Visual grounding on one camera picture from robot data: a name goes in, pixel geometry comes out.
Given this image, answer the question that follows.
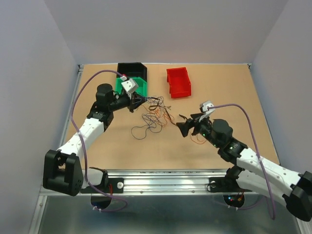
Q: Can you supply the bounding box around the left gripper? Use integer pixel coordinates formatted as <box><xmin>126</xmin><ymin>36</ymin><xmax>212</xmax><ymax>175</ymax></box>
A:
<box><xmin>109</xmin><ymin>91</ymin><xmax>147</xmax><ymax>113</ymax></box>

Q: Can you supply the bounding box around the dark blue wire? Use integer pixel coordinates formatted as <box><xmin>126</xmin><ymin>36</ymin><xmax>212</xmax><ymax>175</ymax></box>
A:
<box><xmin>130</xmin><ymin>96</ymin><xmax>171</xmax><ymax>140</ymax></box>

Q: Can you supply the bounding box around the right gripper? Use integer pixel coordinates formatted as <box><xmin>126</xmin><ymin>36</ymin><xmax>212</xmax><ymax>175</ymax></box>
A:
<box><xmin>176</xmin><ymin>112</ymin><xmax>220</xmax><ymax>148</ymax></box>

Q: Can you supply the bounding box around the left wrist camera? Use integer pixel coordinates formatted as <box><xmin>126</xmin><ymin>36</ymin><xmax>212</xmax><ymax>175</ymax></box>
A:
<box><xmin>120</xmin><ymin>75</ymin><xmax>138</xmax><ymax>94</ymax></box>

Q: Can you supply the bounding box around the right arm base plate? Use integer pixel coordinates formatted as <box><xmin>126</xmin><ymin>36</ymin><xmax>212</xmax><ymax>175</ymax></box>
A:
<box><xmin>206</xmin><ymin>177</ymin><xmax>242</xmax><ymax>193</ymax></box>

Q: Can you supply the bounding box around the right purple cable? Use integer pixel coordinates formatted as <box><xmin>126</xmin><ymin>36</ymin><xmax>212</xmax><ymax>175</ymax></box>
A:
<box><xmin>209</xmin><ymin>103</ymin><xmax>276</xmax><ymax>220</ymax></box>

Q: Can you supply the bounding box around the orange wire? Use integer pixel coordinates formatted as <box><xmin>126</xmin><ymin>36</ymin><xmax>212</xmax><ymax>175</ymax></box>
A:
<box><xmin>148</xmin><ymin>102</ymin><xmax>208</xmax><ymax>146</ymax></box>

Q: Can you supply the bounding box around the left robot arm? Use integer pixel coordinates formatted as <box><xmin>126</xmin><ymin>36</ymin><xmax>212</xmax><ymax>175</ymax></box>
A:
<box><xmin>43</xmin><ymin>79</ymin><xmax>145</xmax><ymax>196</ymax></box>

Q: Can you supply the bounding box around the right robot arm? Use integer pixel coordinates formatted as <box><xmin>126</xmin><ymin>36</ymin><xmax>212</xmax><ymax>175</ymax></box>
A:
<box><xmin>176</xmin><ymin>114</ymin><xmax>312</xmax><ymax>222</ymax></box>

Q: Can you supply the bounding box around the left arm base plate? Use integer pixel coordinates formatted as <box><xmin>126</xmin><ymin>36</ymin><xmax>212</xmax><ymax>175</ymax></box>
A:
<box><xmin>94</xmin><ymin>177</ymin><xmax>124</xmax><ymax>195</ymax></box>

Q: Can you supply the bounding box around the aluminium rail frame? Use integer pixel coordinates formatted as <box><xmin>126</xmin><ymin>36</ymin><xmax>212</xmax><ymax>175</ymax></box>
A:
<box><xmin>29</xmin><ymin>63</ymin><xmax>312</xmax><ymax>234</ymax></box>

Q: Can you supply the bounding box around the black bin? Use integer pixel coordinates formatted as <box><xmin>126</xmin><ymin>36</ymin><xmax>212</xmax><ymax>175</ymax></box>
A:
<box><xmin>117</xmin><ymin>62</ymin><xmax>147</xmax><ymax>81</ymax></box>

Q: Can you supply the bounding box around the red bin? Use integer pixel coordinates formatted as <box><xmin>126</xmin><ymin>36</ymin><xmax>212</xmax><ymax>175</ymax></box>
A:
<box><xmin>166</xmin><ymin>67</ymin><xmax>192</xmax><ymax>98</ymax></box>

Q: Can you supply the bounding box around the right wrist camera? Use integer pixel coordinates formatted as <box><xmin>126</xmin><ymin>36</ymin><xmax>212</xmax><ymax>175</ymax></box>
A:
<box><xmin>199</xmin><ymin>101</ymin><xmax>215</xmax><ymax>122</ymax></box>

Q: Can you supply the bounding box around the green bin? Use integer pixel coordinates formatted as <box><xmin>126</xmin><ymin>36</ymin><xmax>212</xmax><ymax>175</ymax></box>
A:
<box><xmin>115</xmin><ymin>77</ymin><xmax>148</xmax><ymax>97</ymax></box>

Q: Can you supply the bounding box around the black cable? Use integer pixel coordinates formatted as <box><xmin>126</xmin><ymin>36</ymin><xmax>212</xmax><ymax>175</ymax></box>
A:
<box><xmin>148</xmin><ymin>97</ymin><xmax>177</xmax><ymax>127</ymax></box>

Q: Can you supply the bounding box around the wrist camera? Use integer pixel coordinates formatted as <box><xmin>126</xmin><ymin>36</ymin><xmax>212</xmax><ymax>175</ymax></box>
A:
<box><xmin>199</xmin><ymin>101</ymin><xmax>215</xmax><ymax>122</ymax></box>
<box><xmin>120</xmin><ymin>75</ymin><xmax>138</xmax><ymax>94</ymax></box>

